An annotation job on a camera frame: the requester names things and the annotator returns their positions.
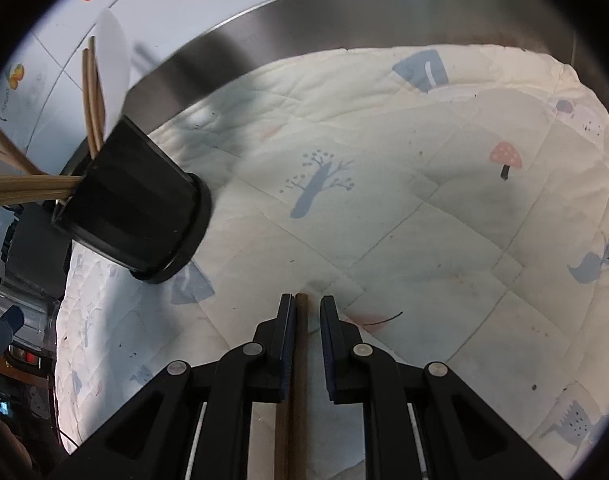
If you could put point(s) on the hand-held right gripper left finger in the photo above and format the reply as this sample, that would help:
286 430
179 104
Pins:
286 345

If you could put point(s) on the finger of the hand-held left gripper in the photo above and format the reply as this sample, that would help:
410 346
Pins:
2 332

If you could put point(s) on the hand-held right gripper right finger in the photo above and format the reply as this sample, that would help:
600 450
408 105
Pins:
327 350

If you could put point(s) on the dark brown chopstick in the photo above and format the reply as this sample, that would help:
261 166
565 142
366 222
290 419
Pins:
299 360

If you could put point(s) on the black ribbed utensil holder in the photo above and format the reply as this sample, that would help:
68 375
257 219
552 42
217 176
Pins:
134 200

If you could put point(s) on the bunch of wooden chopsticks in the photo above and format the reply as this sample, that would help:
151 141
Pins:
92 105

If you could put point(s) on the black box device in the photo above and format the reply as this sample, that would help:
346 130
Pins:
34 255

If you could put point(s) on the printed quilted blanket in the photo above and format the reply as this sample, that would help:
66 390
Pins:
384 210

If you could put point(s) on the white plastic spoon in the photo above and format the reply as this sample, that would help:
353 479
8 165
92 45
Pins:
112 70

